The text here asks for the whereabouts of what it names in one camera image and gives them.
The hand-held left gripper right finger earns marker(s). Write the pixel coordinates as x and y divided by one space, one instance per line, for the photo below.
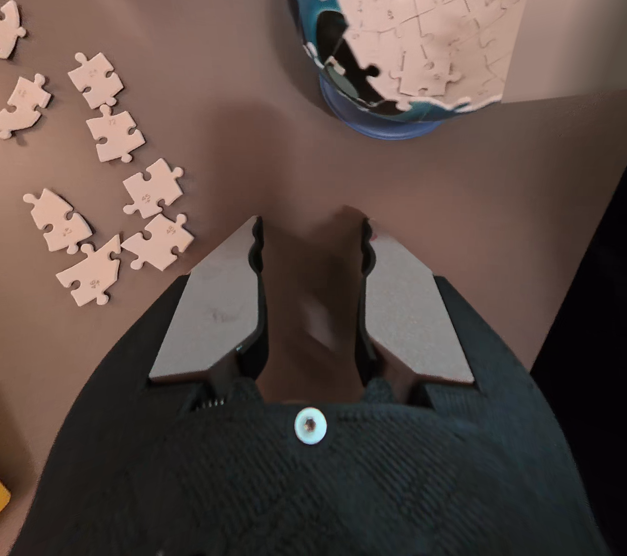
406 316

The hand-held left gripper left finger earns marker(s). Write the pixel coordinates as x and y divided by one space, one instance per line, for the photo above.
210 316

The blue round ball stand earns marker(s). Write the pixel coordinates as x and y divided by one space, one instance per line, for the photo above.
387 127

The white puzzle pieces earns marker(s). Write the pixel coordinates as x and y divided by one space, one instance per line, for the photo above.
95 78

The blue white puzzle ball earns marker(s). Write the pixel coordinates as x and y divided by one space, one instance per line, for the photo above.
416 2

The yellow plastic bin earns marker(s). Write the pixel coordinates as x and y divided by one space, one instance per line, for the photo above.
4 497

